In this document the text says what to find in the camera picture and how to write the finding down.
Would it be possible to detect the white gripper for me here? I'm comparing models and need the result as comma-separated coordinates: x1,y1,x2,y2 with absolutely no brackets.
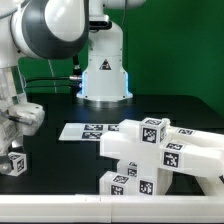
0,102,45,174

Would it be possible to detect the white cube nut with tag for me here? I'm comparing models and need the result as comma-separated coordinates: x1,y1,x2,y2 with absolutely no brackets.
140,117,166,145

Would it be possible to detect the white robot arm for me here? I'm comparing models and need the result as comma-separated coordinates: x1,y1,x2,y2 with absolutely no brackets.
0,0,146,174

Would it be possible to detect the white flat chair back panel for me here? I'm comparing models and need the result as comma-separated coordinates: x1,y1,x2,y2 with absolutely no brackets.
59,123,119,141

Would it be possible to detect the white L-shaped border fence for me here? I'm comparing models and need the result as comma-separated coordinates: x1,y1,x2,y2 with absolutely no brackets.
0,174,224,224

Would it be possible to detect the black cable bundle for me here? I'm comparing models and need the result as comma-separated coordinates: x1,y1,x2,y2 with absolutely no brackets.
24,74,84,90

